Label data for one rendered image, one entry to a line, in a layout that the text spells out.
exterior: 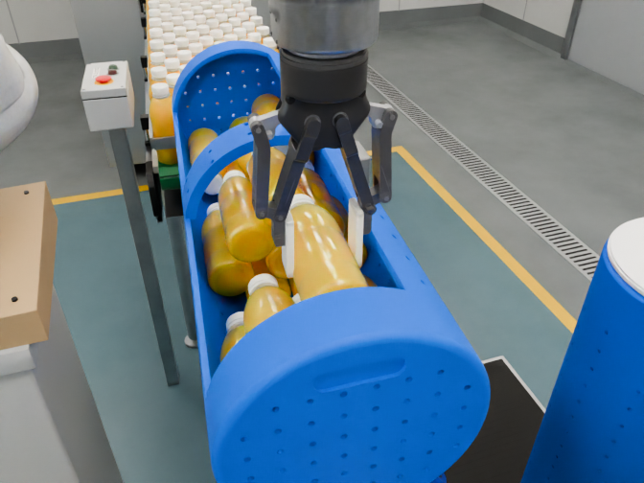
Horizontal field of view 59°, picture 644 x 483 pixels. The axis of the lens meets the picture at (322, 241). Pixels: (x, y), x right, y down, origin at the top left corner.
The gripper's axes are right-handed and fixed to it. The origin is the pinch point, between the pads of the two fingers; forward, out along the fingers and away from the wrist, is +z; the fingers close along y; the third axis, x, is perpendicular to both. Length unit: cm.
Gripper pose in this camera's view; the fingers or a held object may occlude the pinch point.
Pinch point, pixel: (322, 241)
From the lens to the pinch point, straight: 59.9
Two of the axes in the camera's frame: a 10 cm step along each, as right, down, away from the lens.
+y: -9.7, 1.4, -2.0
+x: 2.5, 5.7, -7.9
